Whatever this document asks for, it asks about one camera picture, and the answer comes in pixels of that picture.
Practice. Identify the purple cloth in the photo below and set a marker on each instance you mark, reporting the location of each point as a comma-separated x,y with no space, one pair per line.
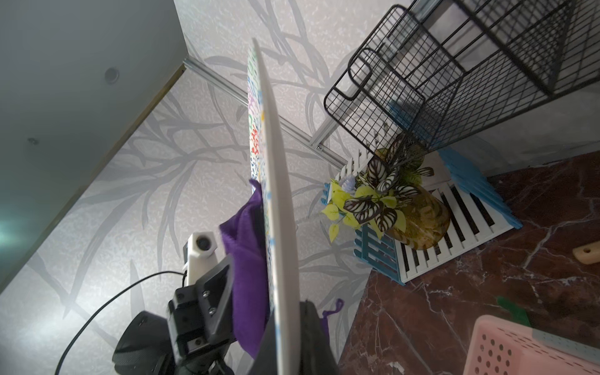
244,240

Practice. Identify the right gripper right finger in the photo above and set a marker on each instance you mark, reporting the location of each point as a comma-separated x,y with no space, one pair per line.
316,355

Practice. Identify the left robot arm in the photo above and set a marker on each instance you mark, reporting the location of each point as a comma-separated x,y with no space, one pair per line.
145,348

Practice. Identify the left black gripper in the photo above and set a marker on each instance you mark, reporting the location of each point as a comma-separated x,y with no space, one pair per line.
196,323

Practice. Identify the colourful patterned round plate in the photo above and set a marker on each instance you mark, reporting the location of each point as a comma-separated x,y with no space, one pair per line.
280,232

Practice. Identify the blue white slatted crate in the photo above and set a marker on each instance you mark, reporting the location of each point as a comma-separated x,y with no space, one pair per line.
478,214

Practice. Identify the pink plastic basket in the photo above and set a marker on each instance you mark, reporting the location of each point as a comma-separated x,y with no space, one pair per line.
499,346

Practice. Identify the black wire basket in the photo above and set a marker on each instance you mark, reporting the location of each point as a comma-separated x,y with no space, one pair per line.
424,79

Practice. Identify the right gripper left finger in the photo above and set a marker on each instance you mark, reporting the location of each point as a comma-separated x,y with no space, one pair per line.
265,362

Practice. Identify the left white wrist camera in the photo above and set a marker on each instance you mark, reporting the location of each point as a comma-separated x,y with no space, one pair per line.
200,256

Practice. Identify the potted plant glass vase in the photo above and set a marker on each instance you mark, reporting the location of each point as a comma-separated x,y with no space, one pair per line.
389,198

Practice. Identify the small green plastic piece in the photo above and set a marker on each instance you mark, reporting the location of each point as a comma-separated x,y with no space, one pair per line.
517,314

